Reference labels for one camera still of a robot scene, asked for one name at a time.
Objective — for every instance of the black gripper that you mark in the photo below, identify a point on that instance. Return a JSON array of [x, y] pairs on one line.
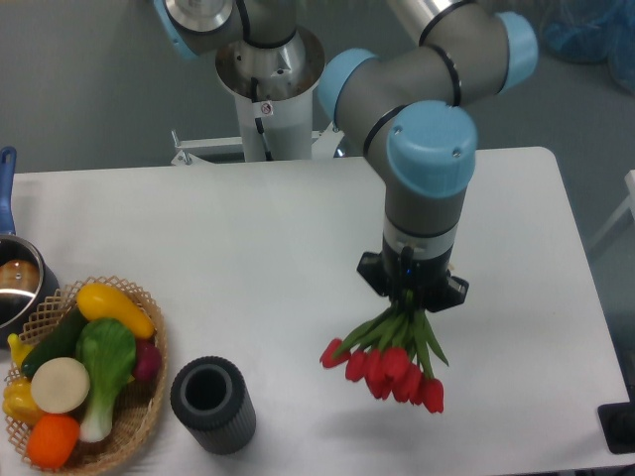
[[391, 274]]

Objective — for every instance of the red tulip bouquet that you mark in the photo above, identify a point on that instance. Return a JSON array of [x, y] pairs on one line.
[[391, 353]]

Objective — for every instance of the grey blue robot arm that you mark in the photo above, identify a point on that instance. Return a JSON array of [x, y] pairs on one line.
[[406, 115]]

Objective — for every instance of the dark grey ribbed vase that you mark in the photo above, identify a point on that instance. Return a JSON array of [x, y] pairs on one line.
[[210, 399]]

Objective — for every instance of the purple red onion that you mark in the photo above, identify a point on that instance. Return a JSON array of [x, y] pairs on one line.
[[148, 361]]

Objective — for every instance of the black device at edge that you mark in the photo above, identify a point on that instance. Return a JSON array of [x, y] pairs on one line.
[[617, 423]]

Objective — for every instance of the woven wicker basket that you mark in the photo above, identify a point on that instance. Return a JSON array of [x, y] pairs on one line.
[[137, 408]]

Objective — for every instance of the green bok choy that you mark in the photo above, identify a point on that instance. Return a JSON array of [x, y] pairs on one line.
[[107, 350]]

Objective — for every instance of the yellow squash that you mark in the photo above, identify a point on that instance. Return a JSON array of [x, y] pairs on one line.
[[97, 300]]

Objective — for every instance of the blue plastic bag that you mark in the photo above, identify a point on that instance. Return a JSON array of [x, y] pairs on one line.
[[593, 32]]

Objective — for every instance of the dark green cucumber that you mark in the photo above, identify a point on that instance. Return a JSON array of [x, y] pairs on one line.
[[60, 342]]

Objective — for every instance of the cream round radish slice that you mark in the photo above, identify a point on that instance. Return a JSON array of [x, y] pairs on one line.
[[60, 386]]

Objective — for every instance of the orange fruit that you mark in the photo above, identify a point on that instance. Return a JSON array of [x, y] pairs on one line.
[[52, 441]]

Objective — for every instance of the yellow banana tip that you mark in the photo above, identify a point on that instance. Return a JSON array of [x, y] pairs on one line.
[[19, 350]]

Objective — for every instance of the yellow bell pepper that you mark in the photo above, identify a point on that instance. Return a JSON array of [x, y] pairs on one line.
[[19, 404]]

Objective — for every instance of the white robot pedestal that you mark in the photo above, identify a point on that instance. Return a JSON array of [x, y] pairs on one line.
[[273, 92]]

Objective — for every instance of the white furniture frame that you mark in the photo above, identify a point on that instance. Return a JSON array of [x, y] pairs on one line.
[[617, 222]]

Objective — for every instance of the blue handled saucepan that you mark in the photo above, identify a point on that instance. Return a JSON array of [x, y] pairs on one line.
[[26, 279]]

